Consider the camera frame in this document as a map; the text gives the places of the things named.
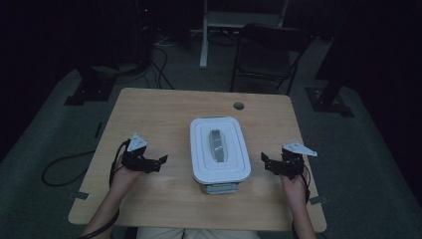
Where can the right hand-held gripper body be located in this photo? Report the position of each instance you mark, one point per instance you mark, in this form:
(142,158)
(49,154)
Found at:
(292,166)

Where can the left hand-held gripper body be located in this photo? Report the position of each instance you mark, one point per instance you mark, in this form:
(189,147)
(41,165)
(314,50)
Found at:
(136,161)

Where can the white storage box lid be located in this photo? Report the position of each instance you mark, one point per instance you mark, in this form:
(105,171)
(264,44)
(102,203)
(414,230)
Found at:
(202,159)

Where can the person's left hand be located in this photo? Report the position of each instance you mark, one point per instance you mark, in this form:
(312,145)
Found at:
(124,179)

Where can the person's right hand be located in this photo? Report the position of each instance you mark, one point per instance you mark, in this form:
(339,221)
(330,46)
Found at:
(293,191)

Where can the grey tape piece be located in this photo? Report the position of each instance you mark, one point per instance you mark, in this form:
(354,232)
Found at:
(317,200)
(79,195)

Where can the small black bar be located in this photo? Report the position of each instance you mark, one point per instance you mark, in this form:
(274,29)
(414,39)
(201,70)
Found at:
(98,130)

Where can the black stand base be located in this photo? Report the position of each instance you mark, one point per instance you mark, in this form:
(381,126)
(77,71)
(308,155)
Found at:
(89,91)
(326,103)

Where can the black folding chair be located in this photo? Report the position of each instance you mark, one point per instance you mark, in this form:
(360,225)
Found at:
(265,56)

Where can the black computer tower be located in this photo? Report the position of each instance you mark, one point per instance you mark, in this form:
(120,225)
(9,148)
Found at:
(144,33)

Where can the white metal desk frame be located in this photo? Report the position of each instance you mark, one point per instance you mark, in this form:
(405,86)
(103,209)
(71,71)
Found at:
(204,49)

